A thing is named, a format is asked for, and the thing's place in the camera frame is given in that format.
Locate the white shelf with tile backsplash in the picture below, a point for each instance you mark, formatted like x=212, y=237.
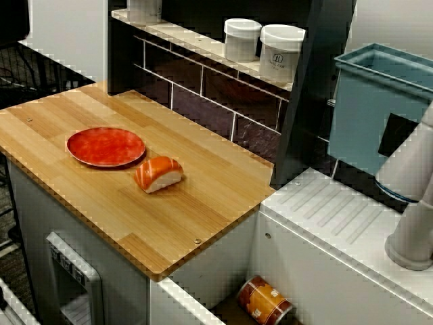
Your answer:
x=189, y=37

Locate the white curved faucet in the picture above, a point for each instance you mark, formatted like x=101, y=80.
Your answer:
x=406, y=162

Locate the red round plate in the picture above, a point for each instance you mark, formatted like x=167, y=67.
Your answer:
x=106, y=147

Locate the dark grey upright panel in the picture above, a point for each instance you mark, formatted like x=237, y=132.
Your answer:
x=311, y=101

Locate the white lidded jar printed label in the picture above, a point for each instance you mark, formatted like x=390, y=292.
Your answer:
x=279, y=54

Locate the orange soup can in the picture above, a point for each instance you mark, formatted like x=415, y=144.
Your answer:
x=262, y=301

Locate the black square sticker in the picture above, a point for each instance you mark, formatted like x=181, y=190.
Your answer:
x=399, y=135

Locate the white cabinet under countertop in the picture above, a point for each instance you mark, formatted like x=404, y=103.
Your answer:
x=30, y=210

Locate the salmon nigiri sushi toy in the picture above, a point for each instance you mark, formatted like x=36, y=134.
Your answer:
x=159, y=172

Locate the white lidded jar plain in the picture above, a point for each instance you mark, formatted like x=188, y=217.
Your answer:
x=242, y=40
x=143, y=8

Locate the white toy sink unit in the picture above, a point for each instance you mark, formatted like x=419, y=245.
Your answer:
x=321, y=254

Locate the teal plastic bin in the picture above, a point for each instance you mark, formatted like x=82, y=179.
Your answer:
x=358, y=111

